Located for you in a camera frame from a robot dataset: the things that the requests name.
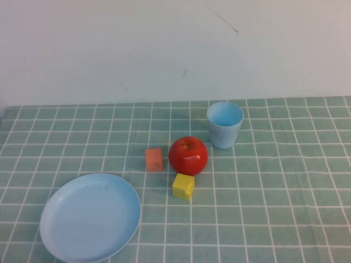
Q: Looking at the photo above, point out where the light blue plastic cup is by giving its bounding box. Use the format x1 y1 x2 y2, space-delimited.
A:
206 101 245 150

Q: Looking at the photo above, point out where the yellow foam cube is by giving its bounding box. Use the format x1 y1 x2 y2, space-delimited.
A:
172 173 195 201

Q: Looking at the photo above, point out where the red apple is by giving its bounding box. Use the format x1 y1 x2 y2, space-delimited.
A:
168 136 209 177

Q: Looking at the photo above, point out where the green white grid tablecloth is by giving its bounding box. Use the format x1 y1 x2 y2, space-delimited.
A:
0 95 351 263

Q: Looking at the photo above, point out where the orange foam cube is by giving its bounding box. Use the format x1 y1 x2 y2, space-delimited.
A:
145 147 164 173

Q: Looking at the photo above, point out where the light blue plastic plate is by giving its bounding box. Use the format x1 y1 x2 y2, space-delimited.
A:
39 173 142 263

